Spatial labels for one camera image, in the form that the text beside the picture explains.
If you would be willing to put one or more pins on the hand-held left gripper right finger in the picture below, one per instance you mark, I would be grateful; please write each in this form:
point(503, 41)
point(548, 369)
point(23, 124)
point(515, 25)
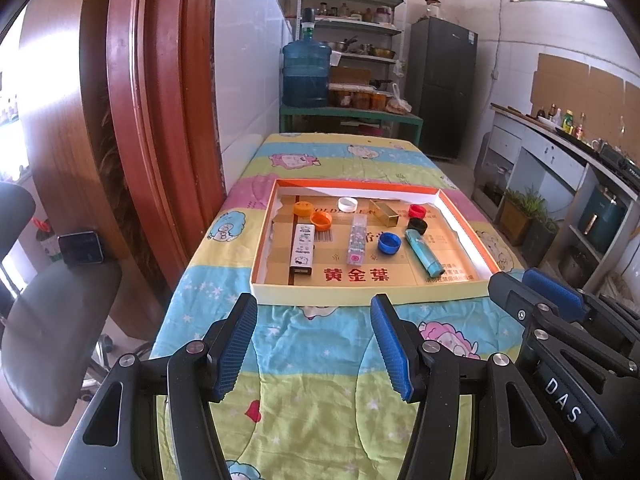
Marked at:
point(395, 350)

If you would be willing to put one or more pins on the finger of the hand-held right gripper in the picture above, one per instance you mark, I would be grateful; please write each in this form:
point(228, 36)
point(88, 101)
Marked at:
point(520, 305)
point(555, 292)

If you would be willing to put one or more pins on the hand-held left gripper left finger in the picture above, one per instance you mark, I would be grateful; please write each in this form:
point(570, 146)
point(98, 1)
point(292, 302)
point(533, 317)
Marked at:
point(235, 345)

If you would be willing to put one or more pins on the orange rimmed shallow box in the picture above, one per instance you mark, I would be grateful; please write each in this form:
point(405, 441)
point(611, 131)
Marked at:
point(350, 294)

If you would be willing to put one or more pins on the teal glitter tube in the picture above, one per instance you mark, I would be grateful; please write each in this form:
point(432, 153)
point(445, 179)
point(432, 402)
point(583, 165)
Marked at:
point(424, 256)

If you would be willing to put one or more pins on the blue bottle cap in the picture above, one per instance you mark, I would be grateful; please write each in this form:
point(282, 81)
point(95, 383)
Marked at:
point(389, 244)

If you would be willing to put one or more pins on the white cartoon slim box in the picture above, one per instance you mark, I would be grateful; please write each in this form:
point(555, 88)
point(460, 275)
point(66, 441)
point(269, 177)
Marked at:
point(301, 250)

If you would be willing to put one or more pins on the floral slim box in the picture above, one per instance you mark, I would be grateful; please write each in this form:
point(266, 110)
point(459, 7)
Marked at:
point(356, 240)

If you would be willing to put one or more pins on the black bottle cap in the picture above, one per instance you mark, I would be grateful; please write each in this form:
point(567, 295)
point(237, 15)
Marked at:
point(417, 225)

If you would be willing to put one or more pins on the gold rectangular box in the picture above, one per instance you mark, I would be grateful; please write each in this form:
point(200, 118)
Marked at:
point(385, 212)

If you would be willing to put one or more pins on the red bottle cap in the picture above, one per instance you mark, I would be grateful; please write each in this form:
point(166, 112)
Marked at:
point(416, 210)

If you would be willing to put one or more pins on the translucent orange bottle cap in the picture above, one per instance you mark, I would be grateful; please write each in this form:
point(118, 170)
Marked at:
point(321, 220)

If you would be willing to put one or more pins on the yellow-orange bottle cap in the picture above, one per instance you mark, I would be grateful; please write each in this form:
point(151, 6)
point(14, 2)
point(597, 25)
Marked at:
point(301, 208)

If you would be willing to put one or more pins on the white bottle cap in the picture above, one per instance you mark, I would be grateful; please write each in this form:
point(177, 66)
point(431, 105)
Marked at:
point(347, 204)

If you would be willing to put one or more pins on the metal pot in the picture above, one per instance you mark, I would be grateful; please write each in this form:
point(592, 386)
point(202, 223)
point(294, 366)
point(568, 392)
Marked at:
point(575, 265)

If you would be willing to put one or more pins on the dark planter with plant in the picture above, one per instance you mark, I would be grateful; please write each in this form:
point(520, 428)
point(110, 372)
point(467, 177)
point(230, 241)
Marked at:
point(542, 232)

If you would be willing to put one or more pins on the brown planter with plant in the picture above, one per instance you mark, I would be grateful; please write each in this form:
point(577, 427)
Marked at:
point(520, 212)

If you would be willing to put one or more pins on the yellow printed cardboard sheet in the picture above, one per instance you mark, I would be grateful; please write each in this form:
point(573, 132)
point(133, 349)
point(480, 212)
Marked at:
point(350, 274)

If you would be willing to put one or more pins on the teal kitchen appliance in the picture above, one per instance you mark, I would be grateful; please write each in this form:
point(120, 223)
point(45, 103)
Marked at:
point(600, 215)

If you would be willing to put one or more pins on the cartoon printed blanket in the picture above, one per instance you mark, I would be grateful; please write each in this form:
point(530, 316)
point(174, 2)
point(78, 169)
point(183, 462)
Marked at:
point(310, 410)

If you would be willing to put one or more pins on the white kitchen counter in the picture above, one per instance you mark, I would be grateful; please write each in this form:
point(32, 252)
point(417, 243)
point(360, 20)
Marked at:
point(545, 150)

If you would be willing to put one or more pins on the green yellow bottle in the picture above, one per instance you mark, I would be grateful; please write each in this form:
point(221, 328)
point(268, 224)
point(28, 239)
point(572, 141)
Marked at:
point(568, 121)

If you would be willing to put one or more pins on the black smartphone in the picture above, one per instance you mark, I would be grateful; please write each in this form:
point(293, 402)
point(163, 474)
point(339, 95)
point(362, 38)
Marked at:
point(80, 248)

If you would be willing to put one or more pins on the black office chair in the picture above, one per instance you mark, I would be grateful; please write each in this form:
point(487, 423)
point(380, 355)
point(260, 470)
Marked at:
point(50, 320)

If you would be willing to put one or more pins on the white green red-topped object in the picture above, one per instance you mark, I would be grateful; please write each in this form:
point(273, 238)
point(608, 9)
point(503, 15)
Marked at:
point(45, 240)

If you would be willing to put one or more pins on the dark refrigerator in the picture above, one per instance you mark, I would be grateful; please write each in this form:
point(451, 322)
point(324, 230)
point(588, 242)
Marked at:
point(442, 85)

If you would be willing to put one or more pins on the plastic bag of food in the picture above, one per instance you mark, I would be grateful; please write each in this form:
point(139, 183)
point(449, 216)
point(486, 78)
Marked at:
point(398, 102)

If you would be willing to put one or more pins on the brown wooden door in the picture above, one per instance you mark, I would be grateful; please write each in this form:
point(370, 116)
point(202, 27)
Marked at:
point(150, 110)

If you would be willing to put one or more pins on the row of food jars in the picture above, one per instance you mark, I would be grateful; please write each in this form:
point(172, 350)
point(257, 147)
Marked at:
point(357, 97)

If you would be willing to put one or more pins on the blue water jug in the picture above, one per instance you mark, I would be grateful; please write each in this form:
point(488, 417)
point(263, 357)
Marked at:
point(306, 70)

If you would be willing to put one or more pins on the glass jar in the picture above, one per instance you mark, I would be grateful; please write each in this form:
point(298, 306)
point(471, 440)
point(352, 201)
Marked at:
point(432, 7)

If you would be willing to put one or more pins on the white shelf rack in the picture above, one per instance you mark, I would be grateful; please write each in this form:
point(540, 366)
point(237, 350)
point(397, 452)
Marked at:
point(350, 22)

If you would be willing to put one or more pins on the black white water pump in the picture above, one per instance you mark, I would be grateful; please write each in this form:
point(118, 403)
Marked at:
point(308, 22)

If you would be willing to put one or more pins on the cardboard wall panels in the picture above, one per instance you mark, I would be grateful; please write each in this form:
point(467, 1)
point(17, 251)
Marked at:
point(575, 85)

